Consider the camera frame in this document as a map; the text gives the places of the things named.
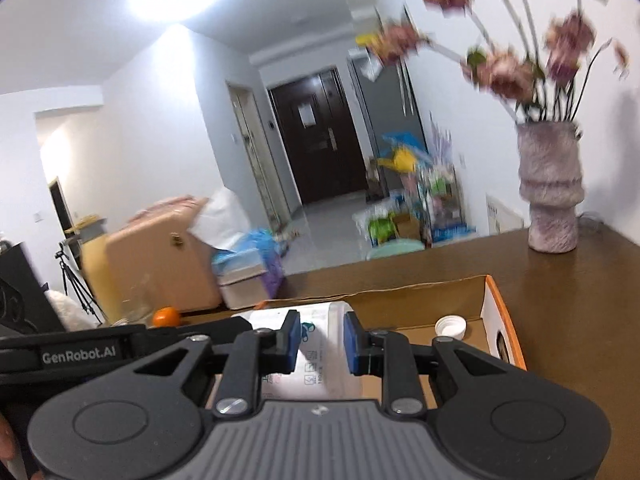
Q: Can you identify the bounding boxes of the grey refrigerator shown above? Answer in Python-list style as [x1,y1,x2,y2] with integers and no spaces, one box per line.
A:
[349,54,432,197]

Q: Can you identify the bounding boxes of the blue plastic bag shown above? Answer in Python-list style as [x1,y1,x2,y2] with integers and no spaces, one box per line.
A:
[211,229,287,301]

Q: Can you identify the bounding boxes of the white side door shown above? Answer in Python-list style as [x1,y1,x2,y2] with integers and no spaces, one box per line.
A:
[226,79,290,228]

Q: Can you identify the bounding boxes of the orange printed cardboard box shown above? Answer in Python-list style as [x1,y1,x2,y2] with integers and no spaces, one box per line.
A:
[185,274,527,411]

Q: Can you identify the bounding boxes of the dark brown entrance door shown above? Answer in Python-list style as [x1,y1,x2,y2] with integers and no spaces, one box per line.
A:
[267,67,369,206]

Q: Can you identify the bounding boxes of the clear plastic packaging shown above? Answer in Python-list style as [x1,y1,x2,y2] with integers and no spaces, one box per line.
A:
[117,282,155,327]

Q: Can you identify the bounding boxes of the green plastic basin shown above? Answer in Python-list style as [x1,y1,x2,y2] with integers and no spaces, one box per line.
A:
[366,238,427,261]

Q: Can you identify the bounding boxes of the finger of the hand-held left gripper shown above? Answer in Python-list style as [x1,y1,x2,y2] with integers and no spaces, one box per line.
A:
[145,321,255,348]

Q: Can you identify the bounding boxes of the dried pink flowers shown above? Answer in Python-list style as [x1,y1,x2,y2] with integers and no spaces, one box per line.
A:
[354,0,632,126]

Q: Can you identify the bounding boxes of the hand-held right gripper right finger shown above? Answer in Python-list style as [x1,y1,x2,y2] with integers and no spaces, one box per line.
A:
[342,311,521,420]

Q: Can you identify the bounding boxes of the black furniture panel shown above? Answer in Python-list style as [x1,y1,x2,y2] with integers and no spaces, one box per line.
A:
[0,241,67,335]

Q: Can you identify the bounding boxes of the black tripod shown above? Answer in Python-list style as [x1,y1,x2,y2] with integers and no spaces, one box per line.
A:
[54,242,107,325]

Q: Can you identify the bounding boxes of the textured pink vase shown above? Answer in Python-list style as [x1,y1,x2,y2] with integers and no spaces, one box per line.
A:
[516,121,586,254]

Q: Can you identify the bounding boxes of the white plastic bag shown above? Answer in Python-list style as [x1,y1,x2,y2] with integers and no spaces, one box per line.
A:
[189,187,254,252]

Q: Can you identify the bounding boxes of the white bottle cap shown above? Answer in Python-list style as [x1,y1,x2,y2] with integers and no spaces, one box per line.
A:
[434,314,467,340]

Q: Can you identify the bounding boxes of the white storage box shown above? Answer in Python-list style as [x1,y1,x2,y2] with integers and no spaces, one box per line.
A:
[217,264,272,311]

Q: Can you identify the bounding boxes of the pile of colourful household goods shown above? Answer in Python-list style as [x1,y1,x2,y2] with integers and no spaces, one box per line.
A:
[353,129,478,252]

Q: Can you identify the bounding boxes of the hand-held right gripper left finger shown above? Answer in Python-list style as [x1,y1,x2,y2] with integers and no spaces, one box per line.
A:
[132,310,303,420]

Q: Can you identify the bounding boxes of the beige suitcase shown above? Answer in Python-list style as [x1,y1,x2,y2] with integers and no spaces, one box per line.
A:
[104,194,224,314]

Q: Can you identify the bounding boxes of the orange fruit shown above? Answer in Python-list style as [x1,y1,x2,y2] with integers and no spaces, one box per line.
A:
[152,306,181,329]

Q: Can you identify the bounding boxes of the yellowish cardboard box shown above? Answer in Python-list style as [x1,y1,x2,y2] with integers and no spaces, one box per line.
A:
[64,214,110,303]

